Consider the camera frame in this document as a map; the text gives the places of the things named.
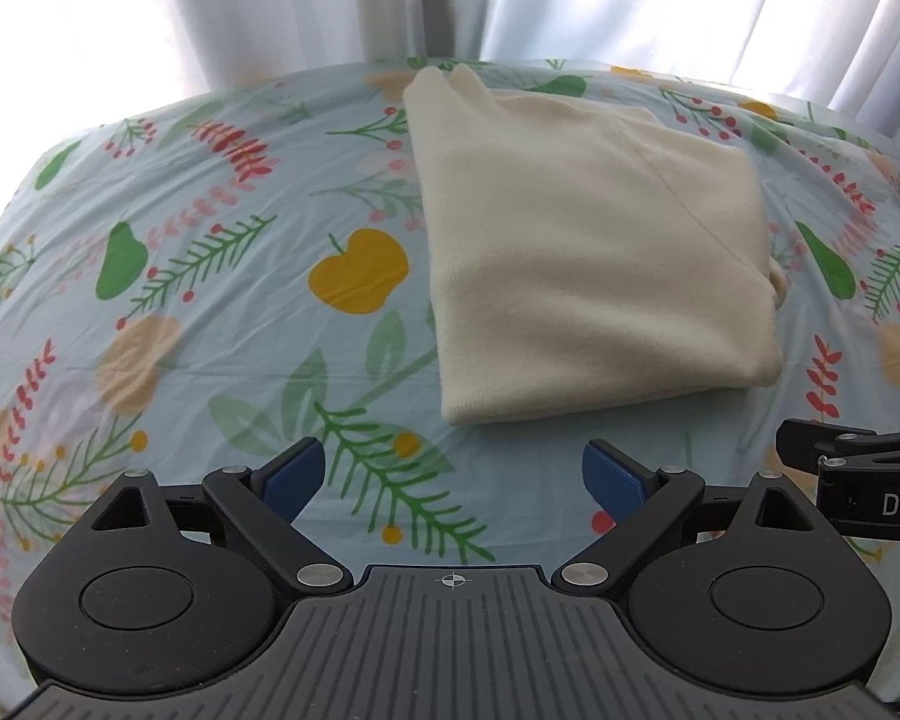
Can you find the cream knit sweater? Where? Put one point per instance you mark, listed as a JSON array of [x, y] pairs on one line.
[[585, 255]]

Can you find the floral printed bed sheet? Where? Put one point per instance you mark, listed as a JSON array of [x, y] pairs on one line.
[[195, 360]]

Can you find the white curtain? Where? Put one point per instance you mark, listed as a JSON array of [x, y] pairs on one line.
[[195, 7]]

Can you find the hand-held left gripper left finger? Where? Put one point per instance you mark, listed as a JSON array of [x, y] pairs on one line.
[[296, 476]]

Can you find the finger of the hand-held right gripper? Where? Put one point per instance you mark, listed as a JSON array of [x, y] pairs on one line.
[[802, 436]]

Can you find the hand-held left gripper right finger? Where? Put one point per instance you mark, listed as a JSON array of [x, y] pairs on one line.
[[609, 476]]

